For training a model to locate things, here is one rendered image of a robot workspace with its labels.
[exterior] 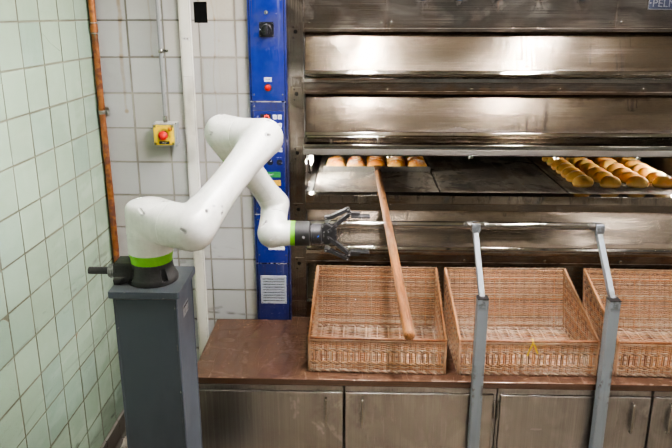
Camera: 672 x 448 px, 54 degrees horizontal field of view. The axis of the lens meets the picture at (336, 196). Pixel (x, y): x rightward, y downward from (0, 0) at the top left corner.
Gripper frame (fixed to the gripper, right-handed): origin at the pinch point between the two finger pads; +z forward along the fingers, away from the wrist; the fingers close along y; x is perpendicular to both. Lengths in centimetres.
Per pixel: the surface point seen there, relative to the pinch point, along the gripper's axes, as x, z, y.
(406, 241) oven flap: -53, 20, 21
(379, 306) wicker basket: -47, 8, 50
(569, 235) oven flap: -53, 93, 17
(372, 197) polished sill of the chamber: -55, 4, 1
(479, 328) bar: 5, 43, 35
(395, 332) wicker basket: -39, 15, 59
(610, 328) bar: 6, 91, 34
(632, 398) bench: 1, 105, 66
